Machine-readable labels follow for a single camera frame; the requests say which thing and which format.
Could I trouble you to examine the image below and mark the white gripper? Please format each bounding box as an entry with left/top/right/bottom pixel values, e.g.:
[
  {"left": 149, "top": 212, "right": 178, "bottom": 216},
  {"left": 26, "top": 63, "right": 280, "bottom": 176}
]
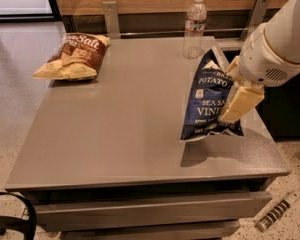
[{"left": 218, "top": 23, "right": 300, "bottom": 124}]

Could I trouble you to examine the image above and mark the blue chip bag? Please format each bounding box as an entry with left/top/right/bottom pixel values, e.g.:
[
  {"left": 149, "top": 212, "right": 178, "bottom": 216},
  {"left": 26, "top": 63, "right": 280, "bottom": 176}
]
[{"left": 180, "top": 49, "right": 244, "bottom": 142}]

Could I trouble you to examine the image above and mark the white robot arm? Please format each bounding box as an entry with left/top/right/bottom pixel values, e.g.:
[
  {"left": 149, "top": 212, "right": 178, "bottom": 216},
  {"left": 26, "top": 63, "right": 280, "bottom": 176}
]
[{"left": 219, "top": 0, "right": 300, "bottom": 123}]

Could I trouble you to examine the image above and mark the brown chip bag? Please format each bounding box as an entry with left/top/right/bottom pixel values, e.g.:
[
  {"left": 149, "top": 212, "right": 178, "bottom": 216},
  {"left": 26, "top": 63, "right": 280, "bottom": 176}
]
[{"left": 33, "top": 33, "right": 110, "bottom": 81}]

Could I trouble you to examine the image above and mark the clear plastic water bottle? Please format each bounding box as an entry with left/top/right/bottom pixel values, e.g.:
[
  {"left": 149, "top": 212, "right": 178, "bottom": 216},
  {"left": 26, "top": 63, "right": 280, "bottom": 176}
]
[{"left": 183, "top": 0, "right": 207, "bottom": 59}]

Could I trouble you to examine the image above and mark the grey drawer front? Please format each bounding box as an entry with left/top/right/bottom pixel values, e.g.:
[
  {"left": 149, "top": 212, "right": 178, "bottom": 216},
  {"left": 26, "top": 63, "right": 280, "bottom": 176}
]
[{"left": 36, "top": 191, "right": 271, "bottom": 231}]

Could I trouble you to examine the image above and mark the white power strip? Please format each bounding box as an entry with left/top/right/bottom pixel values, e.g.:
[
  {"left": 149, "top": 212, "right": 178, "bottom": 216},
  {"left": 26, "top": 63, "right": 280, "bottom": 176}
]
[{"left": 255, "top": 191, "right": 300, "bottom": 232}]

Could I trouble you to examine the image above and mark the black chair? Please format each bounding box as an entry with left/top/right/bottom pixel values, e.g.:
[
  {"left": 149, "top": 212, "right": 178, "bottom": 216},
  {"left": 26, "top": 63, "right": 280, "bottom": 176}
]
[{"left": 0, "top": 193, "right": 37, "bottom": 240}]

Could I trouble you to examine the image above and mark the metal rail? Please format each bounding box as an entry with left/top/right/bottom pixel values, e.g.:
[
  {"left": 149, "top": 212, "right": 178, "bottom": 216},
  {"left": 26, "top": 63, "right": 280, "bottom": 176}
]
[{"left": 120, "top": 26, "right": 257, "bottom": 39}]

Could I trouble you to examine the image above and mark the right metal bracket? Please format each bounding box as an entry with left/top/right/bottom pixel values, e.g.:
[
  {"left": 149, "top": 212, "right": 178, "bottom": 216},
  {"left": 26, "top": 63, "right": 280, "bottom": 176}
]
[{"left": 240, "top": 0, "right": 271, "bottom": 40}]

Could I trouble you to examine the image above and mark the metal bracket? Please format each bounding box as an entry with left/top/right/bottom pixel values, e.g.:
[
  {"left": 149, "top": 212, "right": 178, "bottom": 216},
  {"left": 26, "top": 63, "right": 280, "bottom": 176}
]
[
  {"left": 240, "top": 0, "right": 271, "bottom": 40},
  {"left": 103, "top": 1, "right": 121, "bottom": 39}
]

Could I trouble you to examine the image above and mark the left metal bracket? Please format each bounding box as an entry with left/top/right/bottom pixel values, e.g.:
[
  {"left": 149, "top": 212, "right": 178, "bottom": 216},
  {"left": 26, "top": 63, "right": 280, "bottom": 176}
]
[{"left": 103, "top": 1, "right": 121, "bottom": 39}]

